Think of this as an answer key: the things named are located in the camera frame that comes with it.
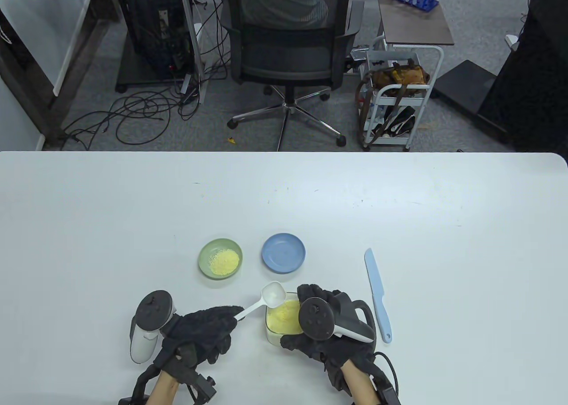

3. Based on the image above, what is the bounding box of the person's left hand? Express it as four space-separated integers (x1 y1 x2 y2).
162 306 245 365

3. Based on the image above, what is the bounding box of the brown leather bag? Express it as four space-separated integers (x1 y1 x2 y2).
369 60 432 98

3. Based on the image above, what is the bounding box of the small blue dish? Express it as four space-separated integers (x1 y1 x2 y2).
261 233 306 275

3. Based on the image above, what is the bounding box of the white coffee spoon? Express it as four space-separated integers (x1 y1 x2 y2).
234 281 286 322

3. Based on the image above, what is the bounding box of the person's right hand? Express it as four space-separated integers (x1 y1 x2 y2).
280 284 378 393

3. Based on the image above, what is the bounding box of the dark wooden desk frame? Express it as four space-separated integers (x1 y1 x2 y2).
0 0 120 150

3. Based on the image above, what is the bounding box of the black flat platform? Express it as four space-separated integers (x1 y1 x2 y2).
431 60 497 114

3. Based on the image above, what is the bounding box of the small green dish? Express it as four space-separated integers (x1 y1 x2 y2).
198 239 244 280

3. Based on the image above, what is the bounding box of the black computer tower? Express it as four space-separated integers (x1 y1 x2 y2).
116 0 196 93

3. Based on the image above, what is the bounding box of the black cabinet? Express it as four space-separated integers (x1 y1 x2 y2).
477 0 568 153

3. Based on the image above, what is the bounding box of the white rolling cart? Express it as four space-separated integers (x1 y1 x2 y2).
359 36 445 152

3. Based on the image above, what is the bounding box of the black cable tangle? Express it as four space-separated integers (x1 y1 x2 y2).
60 89 202 151

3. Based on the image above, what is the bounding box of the white metal desk leg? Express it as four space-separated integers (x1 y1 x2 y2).
177 0 208 105

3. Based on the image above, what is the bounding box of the person's right forearm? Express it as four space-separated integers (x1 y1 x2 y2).
344 361 378 405

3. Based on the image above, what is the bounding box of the light blue plastic knife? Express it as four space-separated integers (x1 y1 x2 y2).
364 248 393 344

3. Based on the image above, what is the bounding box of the yellow chicken bouillon heap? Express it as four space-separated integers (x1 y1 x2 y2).
209 249 241 276

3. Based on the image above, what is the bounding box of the clear chicken bouillon container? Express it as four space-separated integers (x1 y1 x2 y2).
265 292 305 346

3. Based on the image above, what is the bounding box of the black office chair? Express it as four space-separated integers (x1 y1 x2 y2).
221 0 365 152

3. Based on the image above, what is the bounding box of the black straps bundle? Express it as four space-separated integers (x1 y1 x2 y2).
371 106 418 138

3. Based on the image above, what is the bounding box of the black and white controller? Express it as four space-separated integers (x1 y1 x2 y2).
298 292 377 344
130 290 178 364

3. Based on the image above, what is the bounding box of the person's left forearm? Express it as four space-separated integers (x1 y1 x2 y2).
146 372 179 405

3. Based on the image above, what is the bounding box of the grey power strip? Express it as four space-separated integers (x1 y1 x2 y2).
180 72 198 104

